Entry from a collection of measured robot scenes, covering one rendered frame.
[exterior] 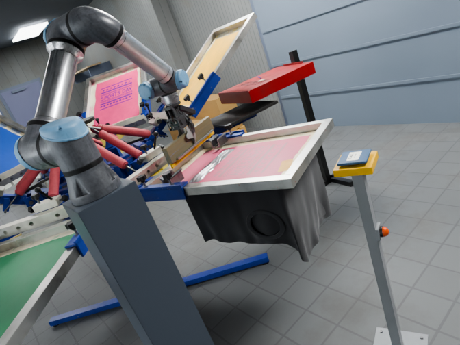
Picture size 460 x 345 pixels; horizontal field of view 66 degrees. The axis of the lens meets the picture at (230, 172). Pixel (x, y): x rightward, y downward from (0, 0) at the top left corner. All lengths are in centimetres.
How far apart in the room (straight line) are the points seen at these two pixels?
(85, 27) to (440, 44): 326
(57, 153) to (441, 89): 358
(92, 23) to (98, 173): 49
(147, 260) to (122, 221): 15
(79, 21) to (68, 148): 43
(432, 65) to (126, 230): 343
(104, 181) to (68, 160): 11
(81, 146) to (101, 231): 24
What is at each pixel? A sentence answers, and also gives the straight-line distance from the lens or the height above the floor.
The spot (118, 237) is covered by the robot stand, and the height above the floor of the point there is 108.
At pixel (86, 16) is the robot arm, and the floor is 168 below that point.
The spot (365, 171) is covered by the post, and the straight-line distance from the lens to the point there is 125.
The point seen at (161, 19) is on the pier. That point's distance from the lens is 648.
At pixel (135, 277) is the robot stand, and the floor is 94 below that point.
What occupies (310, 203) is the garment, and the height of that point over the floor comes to 71.
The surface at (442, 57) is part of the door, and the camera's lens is 395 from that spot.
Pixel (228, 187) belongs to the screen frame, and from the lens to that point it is 134.
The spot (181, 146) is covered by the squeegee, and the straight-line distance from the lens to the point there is 164.
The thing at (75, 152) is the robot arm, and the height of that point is 134.
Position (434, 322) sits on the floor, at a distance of 201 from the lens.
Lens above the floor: 149
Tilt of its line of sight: 20 degrees down
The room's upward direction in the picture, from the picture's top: 21 degrees counter-clockwise
